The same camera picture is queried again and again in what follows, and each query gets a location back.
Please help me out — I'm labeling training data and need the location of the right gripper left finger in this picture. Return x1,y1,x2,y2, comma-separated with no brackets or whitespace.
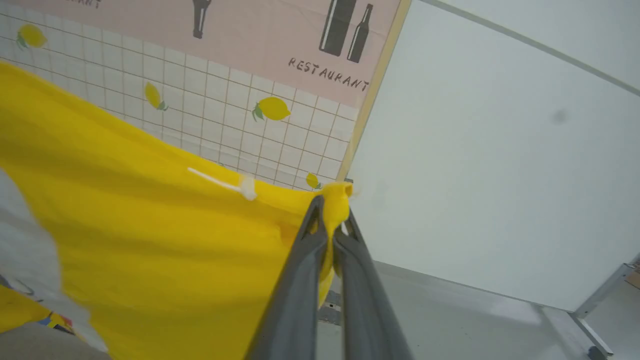
244,195,331,360

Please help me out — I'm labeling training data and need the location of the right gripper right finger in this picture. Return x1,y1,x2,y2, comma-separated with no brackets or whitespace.
332,209,414,360

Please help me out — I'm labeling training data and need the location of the yellow t-shirt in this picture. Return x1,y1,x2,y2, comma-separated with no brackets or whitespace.
0,60,354,360

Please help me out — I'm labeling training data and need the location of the lemon print partition screen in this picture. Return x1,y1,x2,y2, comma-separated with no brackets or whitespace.
0,0,412,192

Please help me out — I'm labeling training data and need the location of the grey metal frame leg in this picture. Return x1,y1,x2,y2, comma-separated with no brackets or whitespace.
570,252,640,358

